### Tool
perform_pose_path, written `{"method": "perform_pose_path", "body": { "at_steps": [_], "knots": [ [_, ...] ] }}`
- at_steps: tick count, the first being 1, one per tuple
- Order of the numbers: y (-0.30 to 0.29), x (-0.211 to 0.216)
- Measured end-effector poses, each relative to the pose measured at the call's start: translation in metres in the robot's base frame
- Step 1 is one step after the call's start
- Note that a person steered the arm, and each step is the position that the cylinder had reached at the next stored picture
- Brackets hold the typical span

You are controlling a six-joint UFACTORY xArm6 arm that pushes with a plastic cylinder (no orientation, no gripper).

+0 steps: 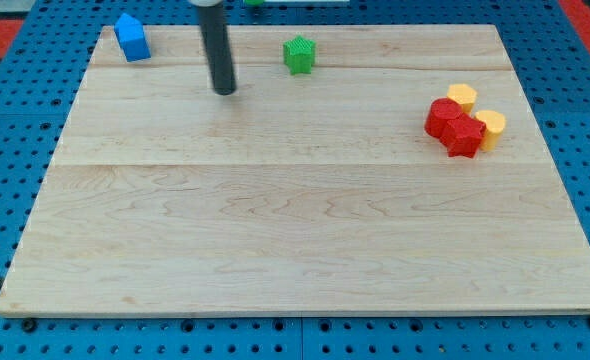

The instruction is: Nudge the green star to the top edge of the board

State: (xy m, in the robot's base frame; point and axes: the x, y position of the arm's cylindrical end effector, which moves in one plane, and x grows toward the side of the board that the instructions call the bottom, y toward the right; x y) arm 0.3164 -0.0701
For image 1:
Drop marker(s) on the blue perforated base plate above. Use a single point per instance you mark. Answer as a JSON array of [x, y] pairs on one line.
[[41, 73]]

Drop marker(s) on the yellow rounded block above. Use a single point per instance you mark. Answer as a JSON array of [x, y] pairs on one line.
[[495, 123]]

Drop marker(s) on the blue house-shaped block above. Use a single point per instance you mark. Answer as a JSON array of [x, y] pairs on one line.
[[131, 38]]

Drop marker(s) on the red cylinder block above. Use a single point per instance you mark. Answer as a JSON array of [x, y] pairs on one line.
[[441, 111]]

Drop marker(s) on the red star block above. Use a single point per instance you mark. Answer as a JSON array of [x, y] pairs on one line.
[[462, 136]]

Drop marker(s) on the light wooden board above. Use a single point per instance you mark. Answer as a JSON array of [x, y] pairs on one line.
[[299, 195]]

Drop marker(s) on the green star block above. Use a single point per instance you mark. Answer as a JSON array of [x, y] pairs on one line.
[[299, 55]]

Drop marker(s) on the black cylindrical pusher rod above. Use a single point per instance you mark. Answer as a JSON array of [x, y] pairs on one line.
[[214, 30]]

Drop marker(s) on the yellow hexagon block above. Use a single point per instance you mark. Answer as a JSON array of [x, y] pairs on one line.
[[464, 95]]

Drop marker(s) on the green object at top edge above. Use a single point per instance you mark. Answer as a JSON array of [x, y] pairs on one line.
[[253, 2]]

